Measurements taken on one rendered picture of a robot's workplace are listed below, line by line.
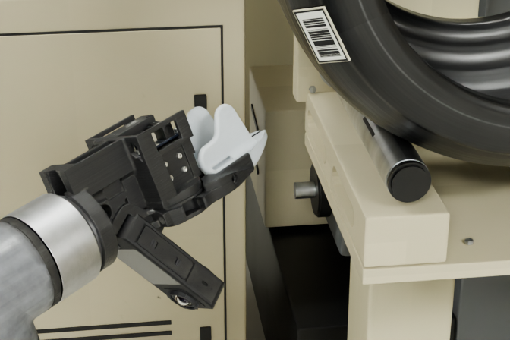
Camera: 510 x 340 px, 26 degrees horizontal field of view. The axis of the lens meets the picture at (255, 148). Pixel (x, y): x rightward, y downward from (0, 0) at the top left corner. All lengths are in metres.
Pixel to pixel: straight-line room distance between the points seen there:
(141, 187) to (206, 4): 0.90
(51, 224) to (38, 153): 1.02
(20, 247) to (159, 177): 0.13
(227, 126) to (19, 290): 0.24
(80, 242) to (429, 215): 0.44
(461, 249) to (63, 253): 0.52
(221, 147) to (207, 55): 0.86
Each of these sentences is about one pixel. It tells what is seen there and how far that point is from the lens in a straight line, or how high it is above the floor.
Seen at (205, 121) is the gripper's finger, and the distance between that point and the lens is 0.95.
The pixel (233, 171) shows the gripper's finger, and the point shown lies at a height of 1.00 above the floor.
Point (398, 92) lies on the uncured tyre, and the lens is 1.06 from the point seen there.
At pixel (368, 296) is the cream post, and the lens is 1.62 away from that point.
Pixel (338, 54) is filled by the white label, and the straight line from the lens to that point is 1.04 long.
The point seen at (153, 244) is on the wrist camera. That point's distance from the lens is 0.87.
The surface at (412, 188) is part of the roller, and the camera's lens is 1.11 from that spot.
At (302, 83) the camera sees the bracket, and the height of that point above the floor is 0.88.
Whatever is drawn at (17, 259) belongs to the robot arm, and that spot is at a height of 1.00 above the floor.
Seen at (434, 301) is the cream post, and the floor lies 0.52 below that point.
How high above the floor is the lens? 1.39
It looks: 24 degrees down
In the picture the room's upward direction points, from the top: straight up
